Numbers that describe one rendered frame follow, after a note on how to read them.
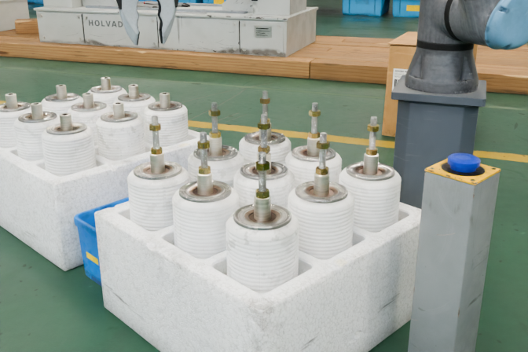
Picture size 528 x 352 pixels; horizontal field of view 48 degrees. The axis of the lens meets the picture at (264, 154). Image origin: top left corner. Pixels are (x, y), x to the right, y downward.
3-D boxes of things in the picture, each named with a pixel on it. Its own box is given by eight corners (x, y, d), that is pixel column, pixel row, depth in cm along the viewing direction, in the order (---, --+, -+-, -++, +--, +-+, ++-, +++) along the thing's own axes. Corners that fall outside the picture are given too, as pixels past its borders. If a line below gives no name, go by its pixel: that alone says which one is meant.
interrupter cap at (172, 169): (187, 177, 91) (186, 174, 91) (137, 184, 89) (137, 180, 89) (176, 162, 98) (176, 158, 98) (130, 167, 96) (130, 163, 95)
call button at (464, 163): (456, 164, 79) (457, 150, 79) (484, 172, 77) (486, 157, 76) (440, 172, 77) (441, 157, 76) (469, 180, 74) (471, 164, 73)
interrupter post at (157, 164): (166, 174, 93) (166, 154, 92) (152, 176, 92) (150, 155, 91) (163, 169, 95) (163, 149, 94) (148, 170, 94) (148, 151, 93)
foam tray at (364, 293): (265, 234, 127) (265, 155, 121) (425, 309, 101) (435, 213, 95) (103, 307, 102) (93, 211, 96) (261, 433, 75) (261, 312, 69)
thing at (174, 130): (173, 172, 143) (169, 99, 137) (199, 182, 137) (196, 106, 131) (140, 183, 136) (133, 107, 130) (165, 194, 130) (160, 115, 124)
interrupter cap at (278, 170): (273, 162, 98) (273, 158, 98) (296, 177, 92) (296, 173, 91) (232, 169, 95) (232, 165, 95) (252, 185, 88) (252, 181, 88)
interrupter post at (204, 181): (196, 191, 86) (196, 170, 85) (213, 190, 87) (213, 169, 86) (196, 197, 84) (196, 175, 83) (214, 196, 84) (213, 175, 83)
